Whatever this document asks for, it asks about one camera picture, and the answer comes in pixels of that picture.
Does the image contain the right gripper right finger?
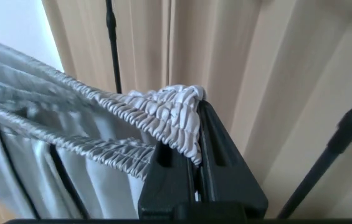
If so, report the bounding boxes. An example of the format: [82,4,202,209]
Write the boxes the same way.
[197,100,269,218]

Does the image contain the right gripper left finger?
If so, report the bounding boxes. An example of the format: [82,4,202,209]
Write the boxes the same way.
[138,142,197,218]

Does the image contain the pale grey shorts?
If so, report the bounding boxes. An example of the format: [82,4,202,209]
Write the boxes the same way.
[0,34,207,220]

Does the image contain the black clothes rack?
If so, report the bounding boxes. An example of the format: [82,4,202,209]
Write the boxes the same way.
[105,0,352,220]

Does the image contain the beige curtain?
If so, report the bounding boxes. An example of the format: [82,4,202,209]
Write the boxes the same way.
[41,0,352,218]

